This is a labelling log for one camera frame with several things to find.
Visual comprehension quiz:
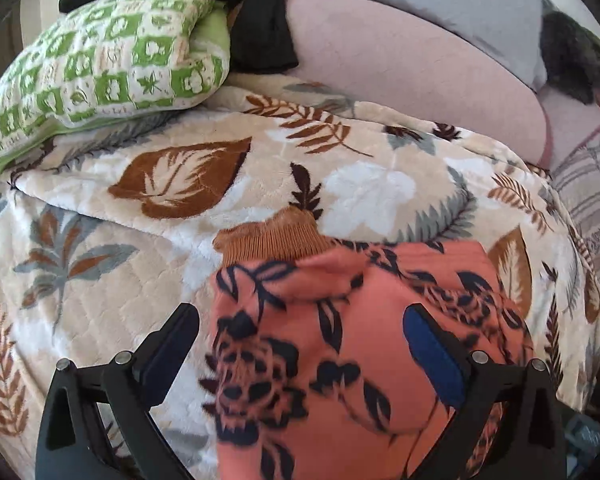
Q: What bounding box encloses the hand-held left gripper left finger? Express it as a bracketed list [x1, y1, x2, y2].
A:
[35, 302, 201, 480]

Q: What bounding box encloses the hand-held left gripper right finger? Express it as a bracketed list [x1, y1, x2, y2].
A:
[402, 302, 566, 480]

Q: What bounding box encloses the orange floral shirt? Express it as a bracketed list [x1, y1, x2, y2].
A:
[200, 207, 536, 480]

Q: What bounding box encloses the leaf print blanket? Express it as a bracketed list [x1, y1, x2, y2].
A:
[0, 80, 600, 480]

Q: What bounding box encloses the striped floral cushion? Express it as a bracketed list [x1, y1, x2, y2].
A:
[550, 132, 600, 281]

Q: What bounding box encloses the pink bolster cushion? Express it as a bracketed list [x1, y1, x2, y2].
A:
[280, 0, 556, 166]

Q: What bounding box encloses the green checked pillow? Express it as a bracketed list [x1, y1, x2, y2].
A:
[0, 0, 231, 181]

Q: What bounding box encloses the dark furry garment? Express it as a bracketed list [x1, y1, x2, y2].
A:
[540, 10, 600, 106]

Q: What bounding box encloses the black garment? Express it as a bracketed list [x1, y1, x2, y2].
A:
[59, 0, 300, 73]

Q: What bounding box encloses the grey pillow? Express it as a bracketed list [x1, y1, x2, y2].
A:
[267, 0, 551, 88]

